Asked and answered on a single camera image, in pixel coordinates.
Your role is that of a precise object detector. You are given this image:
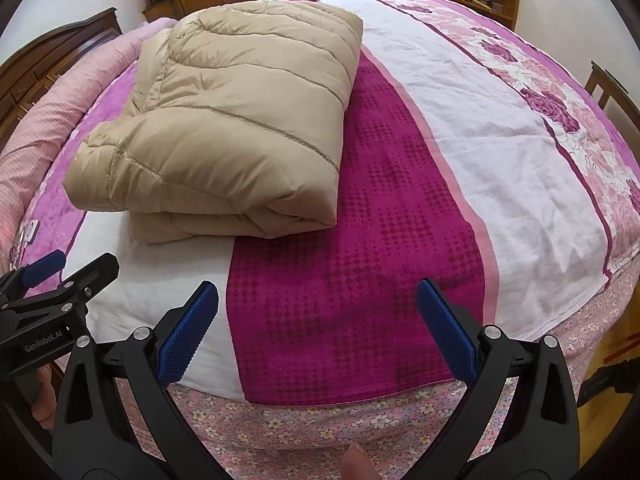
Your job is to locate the wooden chair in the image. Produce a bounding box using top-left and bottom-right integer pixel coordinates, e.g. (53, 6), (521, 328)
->
(585, 60), (640, 126)

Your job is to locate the person's right hand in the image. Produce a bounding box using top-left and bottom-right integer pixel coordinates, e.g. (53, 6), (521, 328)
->
(340, 441), (381, 480)

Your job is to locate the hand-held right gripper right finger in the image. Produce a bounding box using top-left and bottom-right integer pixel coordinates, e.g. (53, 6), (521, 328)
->
(418, 279), (581, 480)

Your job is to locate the dark wooden headboard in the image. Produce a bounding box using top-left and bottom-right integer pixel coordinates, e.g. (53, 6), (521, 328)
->
(0, 7), (123, 151)

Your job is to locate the magenta quilted bedspread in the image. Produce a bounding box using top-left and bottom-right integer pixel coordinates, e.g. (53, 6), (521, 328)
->
(22, 57), (146, 296)

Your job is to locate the beige down jacket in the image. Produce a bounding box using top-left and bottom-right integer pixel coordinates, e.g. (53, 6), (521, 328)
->
(62, 0), (364, 246)

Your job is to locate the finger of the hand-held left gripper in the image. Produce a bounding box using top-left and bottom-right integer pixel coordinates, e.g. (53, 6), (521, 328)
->
(0, 250), (67, 306)
(10, 253), (119, 311)

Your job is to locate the dark object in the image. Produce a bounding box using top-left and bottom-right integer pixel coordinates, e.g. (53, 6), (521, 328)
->
(580, 365), (636, 406)

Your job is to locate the white magenta floral towel blanket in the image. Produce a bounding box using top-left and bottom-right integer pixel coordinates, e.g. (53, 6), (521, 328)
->
(55, 0), (640, 406)

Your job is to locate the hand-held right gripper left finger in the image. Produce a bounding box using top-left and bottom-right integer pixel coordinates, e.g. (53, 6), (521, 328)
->
(52, 281), (231, 480)

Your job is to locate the pink floral bedsheet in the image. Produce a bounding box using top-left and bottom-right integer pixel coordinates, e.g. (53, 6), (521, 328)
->
(47, 270), (640, 480)

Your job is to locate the pink checked quilt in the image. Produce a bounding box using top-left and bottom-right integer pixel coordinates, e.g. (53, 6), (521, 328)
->
(0, 17), (178, 281)

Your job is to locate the person's left hand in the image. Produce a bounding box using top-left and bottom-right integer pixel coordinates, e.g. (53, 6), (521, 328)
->
(30, 365), (68, 423)

